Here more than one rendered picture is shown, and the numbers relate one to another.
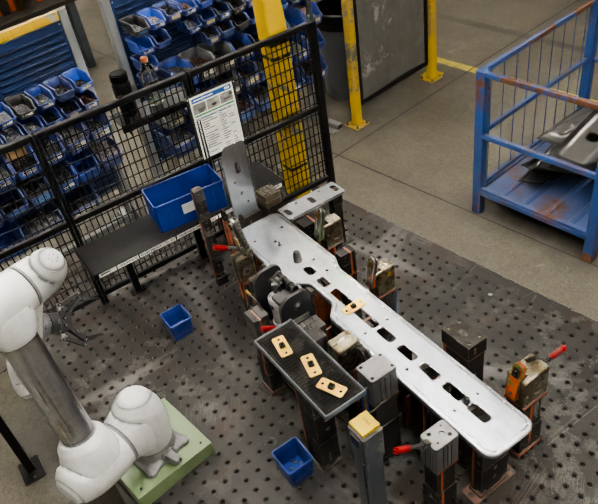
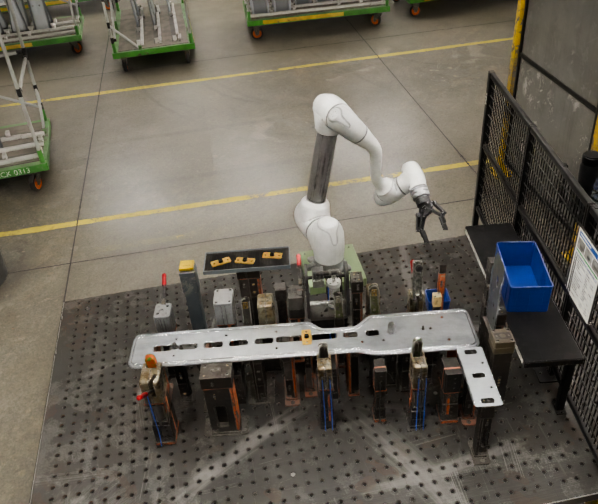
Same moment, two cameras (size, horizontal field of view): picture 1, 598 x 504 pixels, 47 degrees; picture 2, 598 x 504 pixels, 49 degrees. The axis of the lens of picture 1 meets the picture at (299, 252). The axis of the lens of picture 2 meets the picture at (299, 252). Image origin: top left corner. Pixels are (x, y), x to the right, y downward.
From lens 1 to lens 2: 316 cm
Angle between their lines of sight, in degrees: 86
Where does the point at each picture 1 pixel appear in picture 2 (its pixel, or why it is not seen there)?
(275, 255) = (410, 321)
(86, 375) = (428, 258)
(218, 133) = (579, 286)
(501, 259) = not seen: outside the picture
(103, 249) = (497, 235)
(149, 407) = (316, 230)
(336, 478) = not seen: hidden behind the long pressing
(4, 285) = (327, 101)
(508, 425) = (141, 354)
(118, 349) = not seen: hidden behind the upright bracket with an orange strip
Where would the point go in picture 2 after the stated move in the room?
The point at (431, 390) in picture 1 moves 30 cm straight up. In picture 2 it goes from (199, 337) to (187, 279)
